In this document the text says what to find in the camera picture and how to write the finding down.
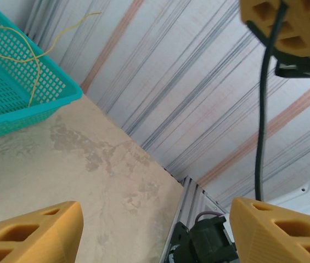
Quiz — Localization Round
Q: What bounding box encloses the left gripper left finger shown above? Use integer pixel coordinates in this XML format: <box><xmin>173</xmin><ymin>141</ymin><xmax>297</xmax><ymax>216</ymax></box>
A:
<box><xmin>0</xmin><ymin>201</ymin><xmax>84</xmax><ymax>263</ymax></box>

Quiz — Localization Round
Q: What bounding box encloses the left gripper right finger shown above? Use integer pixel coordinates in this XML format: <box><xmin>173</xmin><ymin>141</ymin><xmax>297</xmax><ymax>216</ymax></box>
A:
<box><xmin>230</xmin><ymin>197</ymin><xmax>310</xmax><ymax>263</ymax></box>

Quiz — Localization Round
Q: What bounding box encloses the brown cable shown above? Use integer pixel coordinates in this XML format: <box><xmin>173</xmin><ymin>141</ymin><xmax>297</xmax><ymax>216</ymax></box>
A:
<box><xmin>254</xmin><ymin>0</ymin><xmax>289</xmax><ymax>202</ymax></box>

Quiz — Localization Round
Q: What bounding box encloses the yellow cable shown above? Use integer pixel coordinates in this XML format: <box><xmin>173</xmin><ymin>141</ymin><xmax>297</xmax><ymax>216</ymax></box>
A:
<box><xmin>0</xmin><ymin>0</ymin><xmax>102</xmax><ymax>107</ymax></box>

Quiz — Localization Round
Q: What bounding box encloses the aluminium rail carrying arm bases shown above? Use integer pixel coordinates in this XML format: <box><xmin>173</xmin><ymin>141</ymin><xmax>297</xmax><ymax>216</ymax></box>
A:
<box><xmin>159</xmin><ymin>176</ymin><xmax>227</xmax><ymax>263</ymax></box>

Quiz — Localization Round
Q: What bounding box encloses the teal plastic basket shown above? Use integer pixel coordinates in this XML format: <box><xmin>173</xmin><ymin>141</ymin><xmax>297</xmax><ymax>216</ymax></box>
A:
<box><xmin>0</xmin><ymin>0</ymin><xmax>83</xmax><ymax>145</ymax></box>

